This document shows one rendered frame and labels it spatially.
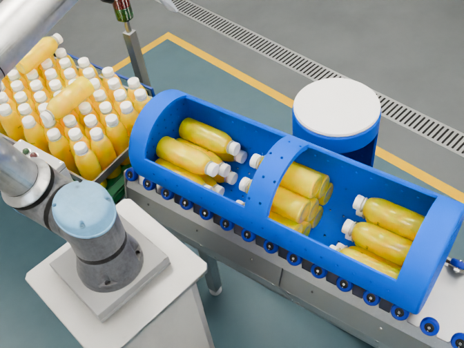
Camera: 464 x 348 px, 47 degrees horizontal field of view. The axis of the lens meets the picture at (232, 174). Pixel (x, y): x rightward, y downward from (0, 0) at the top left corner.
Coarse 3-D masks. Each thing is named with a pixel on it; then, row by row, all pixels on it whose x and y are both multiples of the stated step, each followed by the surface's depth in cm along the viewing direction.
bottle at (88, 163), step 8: (88, 152) 165; (80, 160) 164; (88, 160) 165; (96, 160) 167; (80, 168) 166; (88, 168) 166; (96, 168) 168; (88, 176) 168; (96, 176) 170; (104, 184) 175
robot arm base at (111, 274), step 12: (132, 240) 120; (120, 252) 114; (132, 252) 118; (84, 264) 114; (96, 264) 113; (108, 264) 114; (120, 264) 115; (132, 264) 118; (84, 276) 117; (96, 276) 115; (108, 276) 116; (120, 276) 116; (132, 276) 118; (96, 288) 117; (108, 288) 117; (120, 288) 118
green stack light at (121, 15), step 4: (128, 8) 191; (116, 12) 191; (120, 12) 190; (124, 12) 191; (128, 12) 192; (132, 12) 194; (116, 16) 193; (120, 16) 192; (124, 16) 192; (128, 16) 192; (132, 16) 194; (120, 20) 193; (124, 20) 193; (128, 20) 193
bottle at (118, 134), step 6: (108, 126) 170; (114, 126) 170; (120, 126) 172; (108, 132) 171; (114, 132) 171; (120, 132) 172; (126, 132) 175; (114, 138) 172; (120, 138) 173; (126, 138) 175; (114, 144) 174; (120, 144) 175; (126, 144) 176; (120, 150) 176; (126, 162) 181
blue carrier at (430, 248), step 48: (192, 96) 157; (144, 144) 148; (240, 144) 164; (288, 144) 136; (192, 192) 145; (240, 192) 162; (336, 192) 151; (384, 192) 142; (432, 192) 125; (288, 240) 132; (336, 240) 148; (432, 240) 114; (384, 288) 121; (432, 288) 134
